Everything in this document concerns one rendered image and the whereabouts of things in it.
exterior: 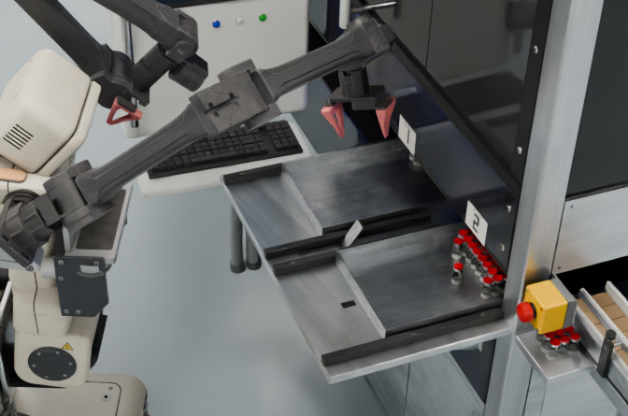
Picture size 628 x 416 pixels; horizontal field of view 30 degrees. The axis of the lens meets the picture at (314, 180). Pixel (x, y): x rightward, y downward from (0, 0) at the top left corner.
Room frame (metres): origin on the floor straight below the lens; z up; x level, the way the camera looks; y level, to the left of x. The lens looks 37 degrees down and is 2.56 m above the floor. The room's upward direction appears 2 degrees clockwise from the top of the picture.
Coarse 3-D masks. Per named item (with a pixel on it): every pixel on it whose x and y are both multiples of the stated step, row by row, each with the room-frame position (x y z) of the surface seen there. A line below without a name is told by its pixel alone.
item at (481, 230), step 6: (468, 204) 1.94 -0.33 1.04; (468, 210) 1.94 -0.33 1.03; (474, 210) 1.92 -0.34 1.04; (468, 216) 1.93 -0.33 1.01; (474, 216) 1.91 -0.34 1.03; (480, 216) 1.89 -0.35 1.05; (468, 222) 1.93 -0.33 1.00; (480, 222) 1.89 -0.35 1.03; (486, 222) 1.87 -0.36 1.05; (480, 228) 1.89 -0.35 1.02; (486, 228) 1.87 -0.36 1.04; (480, 234) 1.88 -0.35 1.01; (480, 240) 1.88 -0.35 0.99
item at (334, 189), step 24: (384, 144) 2.34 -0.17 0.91; (288, 168) 2.24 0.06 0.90; (312, 168) 2.26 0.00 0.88; (336, 168) 2.27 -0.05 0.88; (360, 168) 2.27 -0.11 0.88; (384, 168) 2.27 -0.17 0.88; (408, 168) 2.28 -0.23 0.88; (312, 192) 2.17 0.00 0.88; (336, 192) 2.17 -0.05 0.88; (360, 192) 2.18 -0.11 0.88; (384, 192) 2.18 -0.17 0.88; (408, 192) 2.18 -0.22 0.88; (432, 192) 2.19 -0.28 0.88; (312, 216) 2.05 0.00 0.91; (336, 216) 2.08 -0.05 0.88; (360, 216) 2.09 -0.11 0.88; (384, 216) 2.06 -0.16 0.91
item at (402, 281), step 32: (448, 224) 2.03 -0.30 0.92; (352, 256) 1.94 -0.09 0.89; (384, 256) 1.95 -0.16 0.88; (416, 256) 1.95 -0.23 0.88; (448, 256) 1.96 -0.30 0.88; (352, 288) 1.84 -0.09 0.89; (384, 288) 1.85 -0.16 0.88; (416, 288) 1.85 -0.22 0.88; (448, 288) 1.85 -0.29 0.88; (480, 288) 1.86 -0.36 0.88; (384, 320) 1.75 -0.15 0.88; (416, 320) 1.75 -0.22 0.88; (448, 320) 1.74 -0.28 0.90
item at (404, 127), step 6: (402, 120) 2.25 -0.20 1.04; (402, 126) 2.24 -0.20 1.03; (408, 126) 2.21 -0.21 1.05; (402, 132) 2.24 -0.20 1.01; (414, 132) 2.19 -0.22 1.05; (402, 138) 2.24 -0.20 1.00; (408, 138) 2.21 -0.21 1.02; (414, 138) 2.18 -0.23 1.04; (408, 144) 2.21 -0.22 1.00; (414, 144) 2.18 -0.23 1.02; (414, 150) 2.18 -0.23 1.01
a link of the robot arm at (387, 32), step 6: (360, 18) 1.97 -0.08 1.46; (366, 18) 1.98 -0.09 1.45; (348, 24) 1.98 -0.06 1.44; (354, 24) 1.97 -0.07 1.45; (378, 24) 2.07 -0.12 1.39; (384, 24) 2.05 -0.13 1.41; (348, 30) 1.98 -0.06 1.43; (384, 30) 2.04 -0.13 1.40; (390, 30) 2.04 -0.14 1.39; (384, 36) 2.02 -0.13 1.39; (390, 36) 2.03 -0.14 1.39; (390, 42) 2.04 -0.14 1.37; (390, 48) 2.05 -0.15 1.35; (378, 54) 1.93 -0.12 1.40; (384, 54) 1.94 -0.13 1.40; (372, 60) 1.93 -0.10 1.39
